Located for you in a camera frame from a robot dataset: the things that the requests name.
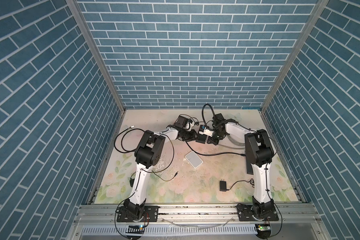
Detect long black cable loop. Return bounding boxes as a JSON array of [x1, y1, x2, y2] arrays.
[[113, 125, 247, 158]]

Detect black ribbed box device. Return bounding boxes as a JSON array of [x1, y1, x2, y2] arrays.
[[196, 129, 209, 144]]

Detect grey ethernet cable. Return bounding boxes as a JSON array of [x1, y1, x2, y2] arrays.
[[224, 131, 248, 150]]

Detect black power adapter with plug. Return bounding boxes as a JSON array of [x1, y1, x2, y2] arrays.
[[219, 179, 255, 192]]

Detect dark grey network switch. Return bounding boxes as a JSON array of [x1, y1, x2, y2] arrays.
[[246, 156, 254, 175]]

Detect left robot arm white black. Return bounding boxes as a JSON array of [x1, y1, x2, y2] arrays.
[[118, 126, 198, 222]]

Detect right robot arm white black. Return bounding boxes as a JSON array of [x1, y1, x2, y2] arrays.
[[199, 122, 279, 221]]

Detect white small router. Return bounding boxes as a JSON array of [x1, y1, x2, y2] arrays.
[[185, 151, 203, 169]]

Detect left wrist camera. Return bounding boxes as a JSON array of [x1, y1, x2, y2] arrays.
[[174, 115, 195, 131]]

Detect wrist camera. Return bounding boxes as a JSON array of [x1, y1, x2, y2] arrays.
[[199, 125, 214, 137], [174, 115, 195, 131]]

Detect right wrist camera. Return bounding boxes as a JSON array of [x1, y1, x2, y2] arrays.
[[199, 125, 214, 137]]

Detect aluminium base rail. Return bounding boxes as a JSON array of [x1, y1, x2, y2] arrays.
[[68, 202, 330, 240]]

